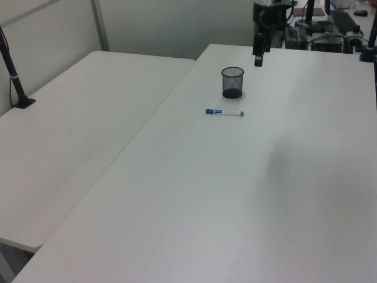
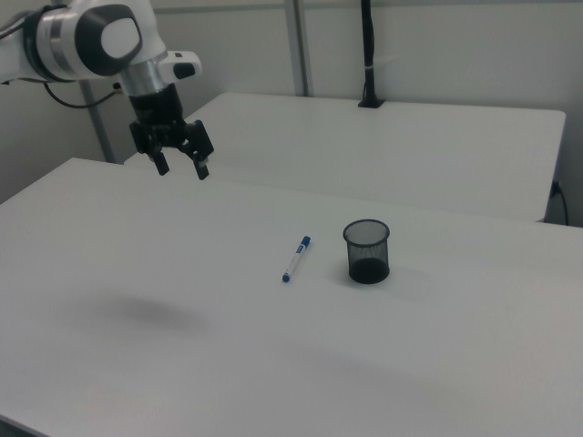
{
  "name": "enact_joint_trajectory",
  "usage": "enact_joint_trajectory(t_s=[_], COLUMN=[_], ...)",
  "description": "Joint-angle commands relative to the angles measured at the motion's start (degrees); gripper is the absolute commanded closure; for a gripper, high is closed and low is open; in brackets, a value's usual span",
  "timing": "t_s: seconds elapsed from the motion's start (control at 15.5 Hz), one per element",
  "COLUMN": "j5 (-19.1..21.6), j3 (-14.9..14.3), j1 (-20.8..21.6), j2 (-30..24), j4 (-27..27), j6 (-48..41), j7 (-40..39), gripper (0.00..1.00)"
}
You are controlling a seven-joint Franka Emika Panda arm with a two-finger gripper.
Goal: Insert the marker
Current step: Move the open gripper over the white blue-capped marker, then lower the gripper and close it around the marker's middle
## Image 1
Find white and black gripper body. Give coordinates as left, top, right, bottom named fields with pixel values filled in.
left=252, top=0, right=292, bottom=34

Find blue and white marker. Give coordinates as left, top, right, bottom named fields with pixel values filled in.
left=205, top=108, right=245, bottom=117

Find grey electronics box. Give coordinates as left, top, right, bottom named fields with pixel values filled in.
left=283, top=24, right=309, bottom=50

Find black monitor stand pole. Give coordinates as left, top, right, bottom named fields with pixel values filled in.
left=295, top=0, right=325, bottom=33

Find black mesh pen cup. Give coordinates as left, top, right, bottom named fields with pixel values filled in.
left=221, top=66, right=245, bottom=99

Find black equipment case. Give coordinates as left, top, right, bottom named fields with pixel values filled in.
left=310, top=32, right=346, bottom=54

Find white and blue cardboard box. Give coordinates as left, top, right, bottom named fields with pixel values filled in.
left=329, top=0, right=353, bottom=10

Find black keyboard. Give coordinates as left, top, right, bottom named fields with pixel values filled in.
left=329, top=9, right=356, bottom=34

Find black clamped camera pole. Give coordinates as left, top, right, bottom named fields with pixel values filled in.
left=358, top=17, right=377, bottom=63

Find grey partition frame post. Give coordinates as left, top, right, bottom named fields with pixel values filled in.
left=89, top=0, right=111, bottom=52

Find black camera pole with base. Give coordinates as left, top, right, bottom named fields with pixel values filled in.
left=0, top=25, right=37, bottom=110

